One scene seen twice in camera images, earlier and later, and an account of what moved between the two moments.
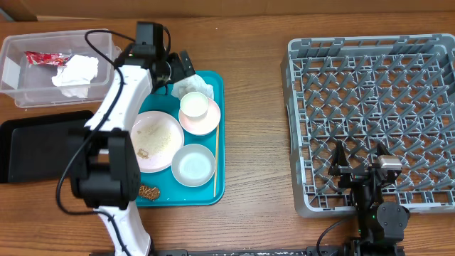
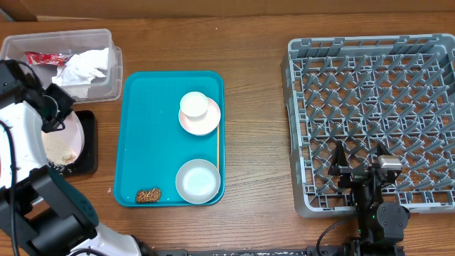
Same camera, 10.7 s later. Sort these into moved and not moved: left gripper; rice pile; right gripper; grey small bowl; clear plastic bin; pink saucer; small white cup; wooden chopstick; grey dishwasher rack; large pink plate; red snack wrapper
Moved: rice pile; large pink plate; grey small bowl; left gripper
Not moved: grey dishwasher rack; right gripper; pink saucer; wooden chopstick; clear plastic bin; red snack wrapper; small white cup
